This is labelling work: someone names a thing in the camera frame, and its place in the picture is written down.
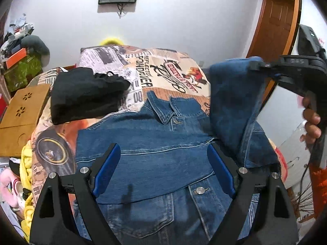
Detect grey cloth bundle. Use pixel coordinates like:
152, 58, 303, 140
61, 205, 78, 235
20, 35, 50, 56

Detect yellow knitted blanket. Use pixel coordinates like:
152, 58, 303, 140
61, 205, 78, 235
20, 140, 39, 238

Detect person's right hand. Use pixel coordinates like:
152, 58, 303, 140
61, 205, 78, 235
302, 96, 322, 145

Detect brown wooden door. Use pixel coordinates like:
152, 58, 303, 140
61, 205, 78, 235
245, 0, 303, 108

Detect green patterned box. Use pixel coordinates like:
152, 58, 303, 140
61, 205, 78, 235
3, 53, 43, 92

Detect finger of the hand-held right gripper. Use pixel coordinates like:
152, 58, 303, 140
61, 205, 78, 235
273, 73, 312, 98
249, 55, 326, 78

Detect newspaper print blanket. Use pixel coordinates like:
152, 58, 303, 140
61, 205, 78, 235
22, 45, 284, 235

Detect pile of clutter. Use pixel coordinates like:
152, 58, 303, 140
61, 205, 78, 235
0, 14, 35, 57

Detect blue denim jacket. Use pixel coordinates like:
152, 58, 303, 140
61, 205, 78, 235
74, 57, 281, 245

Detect pink plush toy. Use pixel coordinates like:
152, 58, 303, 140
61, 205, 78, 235
0, 168, 26, 210

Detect orange box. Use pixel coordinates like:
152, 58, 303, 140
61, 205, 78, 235
6, 47, 27, 69

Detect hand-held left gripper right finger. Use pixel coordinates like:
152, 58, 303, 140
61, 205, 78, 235
207, 142, 299, 245

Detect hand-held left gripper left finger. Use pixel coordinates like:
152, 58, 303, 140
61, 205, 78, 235
29, 143, 122, 245

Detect black folded clothes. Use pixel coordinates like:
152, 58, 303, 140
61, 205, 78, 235
50, 67, 131, 125

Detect white cabinet with branch print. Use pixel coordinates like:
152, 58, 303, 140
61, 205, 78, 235
277, 121, 315, 220

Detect yellow curved cushion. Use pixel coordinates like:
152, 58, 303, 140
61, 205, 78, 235
100, 38, 127, 47

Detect black hanging cable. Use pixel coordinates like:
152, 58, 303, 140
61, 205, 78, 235
116, 3, 128, 19

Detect orange fuzzy clothing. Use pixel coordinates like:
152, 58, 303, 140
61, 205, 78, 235
309, 163, 327, 217

